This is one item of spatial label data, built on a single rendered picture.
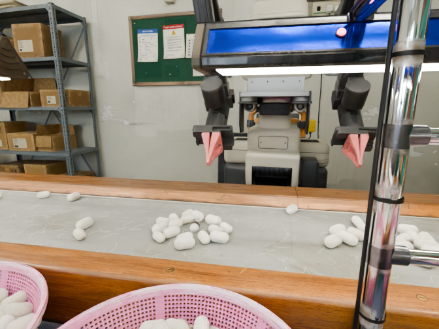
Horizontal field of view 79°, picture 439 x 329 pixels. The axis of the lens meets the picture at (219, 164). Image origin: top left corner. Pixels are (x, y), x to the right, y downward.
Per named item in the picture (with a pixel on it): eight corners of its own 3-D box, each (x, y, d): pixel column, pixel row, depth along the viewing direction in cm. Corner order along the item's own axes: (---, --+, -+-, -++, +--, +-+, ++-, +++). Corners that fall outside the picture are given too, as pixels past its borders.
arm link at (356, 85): (361, 96, 80) (330, 97, 82) (373, 62, 71) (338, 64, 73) (367, 125, 73) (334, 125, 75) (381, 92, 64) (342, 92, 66)
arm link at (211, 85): (234, 95, 81) (207, 99, 82) (228, 61, 72) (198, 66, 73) (236, 122, 73) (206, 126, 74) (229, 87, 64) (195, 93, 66)
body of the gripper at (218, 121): (231, 130, 65) (234, 109, 69) (191, 130, 67) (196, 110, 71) (234, 147, 70) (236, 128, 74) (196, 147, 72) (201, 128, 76)
